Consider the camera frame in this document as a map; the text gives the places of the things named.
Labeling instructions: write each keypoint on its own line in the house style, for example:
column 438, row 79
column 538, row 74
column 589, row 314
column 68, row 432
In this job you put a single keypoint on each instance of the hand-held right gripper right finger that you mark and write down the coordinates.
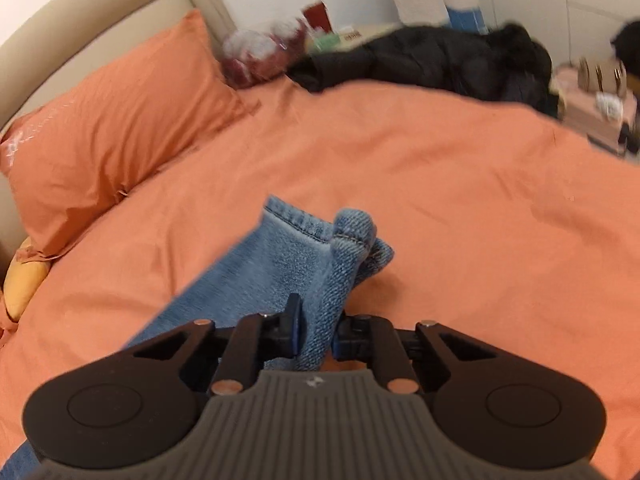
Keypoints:
column 341, row 344

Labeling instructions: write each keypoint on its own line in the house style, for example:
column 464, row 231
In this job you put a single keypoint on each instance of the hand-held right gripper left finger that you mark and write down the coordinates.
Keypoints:
column 293, row 327

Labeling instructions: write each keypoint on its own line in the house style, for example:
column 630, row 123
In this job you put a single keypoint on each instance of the blue denim pants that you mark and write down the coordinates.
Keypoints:
column 280, row 270

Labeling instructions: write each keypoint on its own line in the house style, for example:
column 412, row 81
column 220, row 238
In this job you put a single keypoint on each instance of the bed with orange sheet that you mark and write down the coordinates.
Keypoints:
column 400, row 160

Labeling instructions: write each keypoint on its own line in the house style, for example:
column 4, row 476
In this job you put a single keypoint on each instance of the orange embroidered pillow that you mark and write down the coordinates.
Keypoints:
column 115, row 120

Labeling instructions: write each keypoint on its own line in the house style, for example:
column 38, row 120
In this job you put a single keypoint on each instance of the yellow pillow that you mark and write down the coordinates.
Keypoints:
column 22, row 285

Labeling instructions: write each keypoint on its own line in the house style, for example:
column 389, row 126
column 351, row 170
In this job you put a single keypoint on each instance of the clear plastic bag with fruit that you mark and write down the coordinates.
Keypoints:
column 260, row 50

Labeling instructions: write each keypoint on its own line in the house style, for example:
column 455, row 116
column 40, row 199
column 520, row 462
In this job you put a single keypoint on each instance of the green box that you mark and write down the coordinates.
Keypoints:
column 327, row 42

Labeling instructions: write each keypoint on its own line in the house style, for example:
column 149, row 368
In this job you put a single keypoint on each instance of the black jacket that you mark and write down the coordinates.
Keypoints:
column 430, row 60

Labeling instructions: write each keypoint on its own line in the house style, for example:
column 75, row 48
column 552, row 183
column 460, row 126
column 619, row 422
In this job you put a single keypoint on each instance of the red box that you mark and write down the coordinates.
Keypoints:
column 319, row 17

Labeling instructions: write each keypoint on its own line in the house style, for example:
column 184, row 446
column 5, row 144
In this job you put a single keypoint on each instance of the pink side table with items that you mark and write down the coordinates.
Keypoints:
column 595, row 110

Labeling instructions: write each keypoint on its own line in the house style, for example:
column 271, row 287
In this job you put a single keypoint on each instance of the beige padded headboard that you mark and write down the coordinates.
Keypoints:
column 100, row 5

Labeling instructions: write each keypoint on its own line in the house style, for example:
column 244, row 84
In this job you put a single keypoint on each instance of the dark fluffy item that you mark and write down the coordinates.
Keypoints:
column 627, row 42

